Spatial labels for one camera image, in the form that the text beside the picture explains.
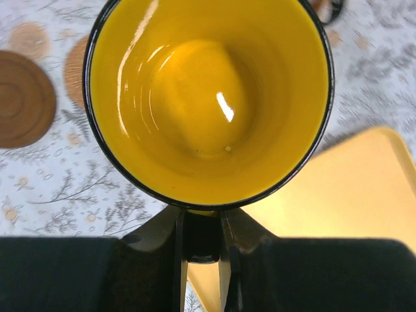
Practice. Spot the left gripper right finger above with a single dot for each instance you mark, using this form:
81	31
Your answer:
260	271

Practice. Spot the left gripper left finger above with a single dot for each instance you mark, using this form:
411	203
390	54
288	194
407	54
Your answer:
143	271

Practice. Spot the yellow glass cup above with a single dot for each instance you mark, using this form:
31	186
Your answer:
206	106

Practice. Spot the dark wooden coaster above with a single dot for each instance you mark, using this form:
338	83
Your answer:
28	101

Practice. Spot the yellow plastic tray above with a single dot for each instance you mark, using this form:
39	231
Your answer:
363	188

